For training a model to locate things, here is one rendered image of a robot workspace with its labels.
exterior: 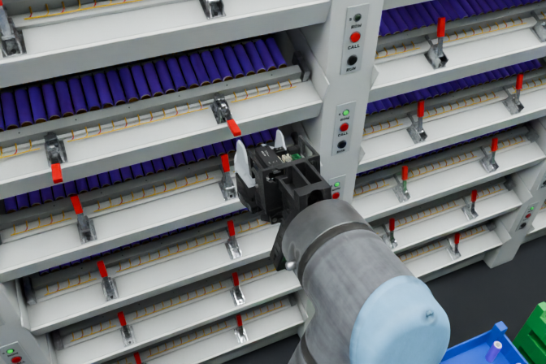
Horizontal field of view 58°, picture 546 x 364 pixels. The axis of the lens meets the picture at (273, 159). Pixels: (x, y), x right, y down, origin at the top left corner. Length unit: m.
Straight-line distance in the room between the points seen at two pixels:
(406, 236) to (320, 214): 0.94
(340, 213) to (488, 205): 1.11
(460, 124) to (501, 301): 0.77
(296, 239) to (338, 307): 0.09
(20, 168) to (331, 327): 0.55
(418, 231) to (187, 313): 0.65
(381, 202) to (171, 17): 0.71
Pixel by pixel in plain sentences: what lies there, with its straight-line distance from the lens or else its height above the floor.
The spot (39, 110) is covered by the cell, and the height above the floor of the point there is 0.94.
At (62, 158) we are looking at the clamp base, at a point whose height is 0.90.
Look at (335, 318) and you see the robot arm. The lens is 0.44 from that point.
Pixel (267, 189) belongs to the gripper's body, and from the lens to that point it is 0.55.
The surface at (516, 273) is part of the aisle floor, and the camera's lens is 1.89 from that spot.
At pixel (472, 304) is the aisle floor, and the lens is 1.76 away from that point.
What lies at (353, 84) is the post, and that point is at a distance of 0.90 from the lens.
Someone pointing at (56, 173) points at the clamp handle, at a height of 0.92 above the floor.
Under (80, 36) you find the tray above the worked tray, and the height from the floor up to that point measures 1.08.
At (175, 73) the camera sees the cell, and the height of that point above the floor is 0.94.
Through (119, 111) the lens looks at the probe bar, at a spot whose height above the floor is 0.93.
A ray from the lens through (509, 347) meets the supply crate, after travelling 1.27.
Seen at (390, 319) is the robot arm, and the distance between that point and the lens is 0.41.
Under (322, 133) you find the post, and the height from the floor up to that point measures 0.81.
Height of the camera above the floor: 1.40
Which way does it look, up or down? 42 degrees down
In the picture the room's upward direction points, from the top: straight up
